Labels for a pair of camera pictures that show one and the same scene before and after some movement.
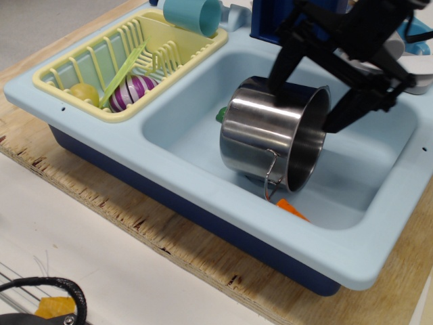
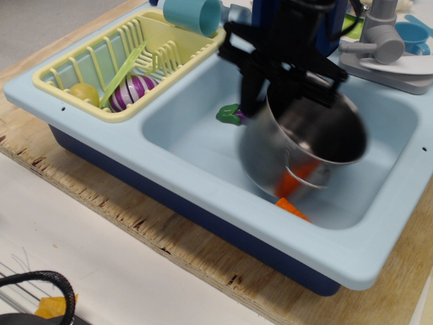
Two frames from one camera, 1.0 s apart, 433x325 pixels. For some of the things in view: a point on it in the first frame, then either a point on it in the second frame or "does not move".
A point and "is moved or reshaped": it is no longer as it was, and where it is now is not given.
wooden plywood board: [400, 296] does not move
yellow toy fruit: [84, 91] does not move
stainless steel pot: [277, 144] is moved or reshaped
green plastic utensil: [120, 74] does not move
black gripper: [359, 44] -> [293, 45]
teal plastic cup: [204, 17] does not move
